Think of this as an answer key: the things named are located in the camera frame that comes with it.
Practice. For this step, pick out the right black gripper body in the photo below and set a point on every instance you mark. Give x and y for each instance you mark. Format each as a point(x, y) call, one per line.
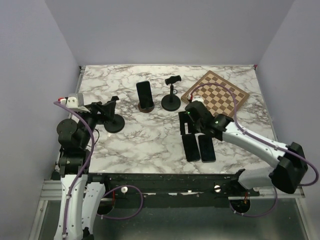
point(193, 127)

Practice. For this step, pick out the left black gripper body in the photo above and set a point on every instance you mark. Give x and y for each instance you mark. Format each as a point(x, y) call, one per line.
point(92, 118)

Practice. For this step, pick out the black phone stand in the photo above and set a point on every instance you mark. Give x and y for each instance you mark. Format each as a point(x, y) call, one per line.
point(113, 123)
point(171, 102)

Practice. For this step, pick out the black phone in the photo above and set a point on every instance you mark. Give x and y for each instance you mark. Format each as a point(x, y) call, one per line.
point(206, 147)
point(190, 146)

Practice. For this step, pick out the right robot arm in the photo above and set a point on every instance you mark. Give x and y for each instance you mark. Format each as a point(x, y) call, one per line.
point(286, 165)

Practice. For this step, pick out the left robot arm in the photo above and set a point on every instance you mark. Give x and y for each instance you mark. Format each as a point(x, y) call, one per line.
point(81, 191)

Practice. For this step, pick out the round wooden phone stand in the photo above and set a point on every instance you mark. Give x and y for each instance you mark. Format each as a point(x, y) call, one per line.
point(146, 109)

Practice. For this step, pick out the blue phone on wooden stand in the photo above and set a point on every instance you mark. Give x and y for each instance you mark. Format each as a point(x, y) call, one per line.
point(144, 94)

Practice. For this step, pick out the wooden chessboard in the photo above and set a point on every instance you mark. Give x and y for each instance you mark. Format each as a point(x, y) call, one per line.
point(220, 96)

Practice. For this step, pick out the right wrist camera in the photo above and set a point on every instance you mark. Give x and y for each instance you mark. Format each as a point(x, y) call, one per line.
point(195, 98)

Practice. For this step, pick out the black front mounting rail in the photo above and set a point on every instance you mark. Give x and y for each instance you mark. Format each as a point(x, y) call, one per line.
point(152, 190)

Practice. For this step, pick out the aluminium frame rail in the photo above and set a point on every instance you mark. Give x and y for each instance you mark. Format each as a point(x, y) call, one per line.
point(51, 191)

